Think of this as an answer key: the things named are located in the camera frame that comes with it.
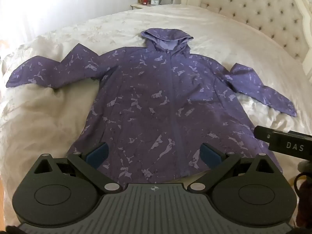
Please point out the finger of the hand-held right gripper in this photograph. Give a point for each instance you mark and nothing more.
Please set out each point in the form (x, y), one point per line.
(262, 133)

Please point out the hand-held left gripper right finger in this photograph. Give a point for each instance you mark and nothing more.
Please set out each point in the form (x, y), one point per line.
(207, 154)

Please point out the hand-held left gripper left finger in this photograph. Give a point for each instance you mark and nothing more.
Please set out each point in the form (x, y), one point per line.
(97, 154)

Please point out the purple patterned hooded jacket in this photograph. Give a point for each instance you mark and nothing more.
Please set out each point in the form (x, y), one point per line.
(146, 90)

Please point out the person's right forearm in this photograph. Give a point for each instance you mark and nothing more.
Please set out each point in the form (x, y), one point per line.
(306, 199)

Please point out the white floral bedspread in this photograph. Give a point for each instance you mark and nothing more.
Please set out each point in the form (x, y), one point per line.
(219, 34)

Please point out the cream tufted headboard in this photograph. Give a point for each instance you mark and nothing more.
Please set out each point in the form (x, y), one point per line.
(256, 7)

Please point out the white nightstand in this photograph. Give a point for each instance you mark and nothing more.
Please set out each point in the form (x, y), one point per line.
(139, 6)

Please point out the small alarm clock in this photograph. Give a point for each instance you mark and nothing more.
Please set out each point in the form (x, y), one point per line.
(154, 2)

